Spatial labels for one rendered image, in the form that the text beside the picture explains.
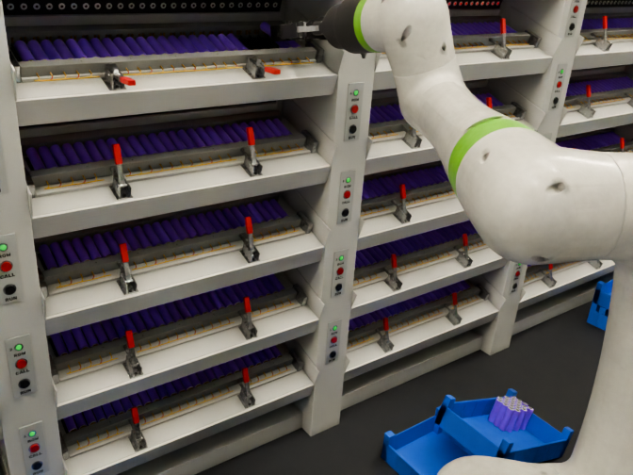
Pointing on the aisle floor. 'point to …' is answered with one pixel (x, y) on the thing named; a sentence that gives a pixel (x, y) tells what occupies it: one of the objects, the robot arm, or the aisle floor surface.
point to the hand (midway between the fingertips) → (287, 32)
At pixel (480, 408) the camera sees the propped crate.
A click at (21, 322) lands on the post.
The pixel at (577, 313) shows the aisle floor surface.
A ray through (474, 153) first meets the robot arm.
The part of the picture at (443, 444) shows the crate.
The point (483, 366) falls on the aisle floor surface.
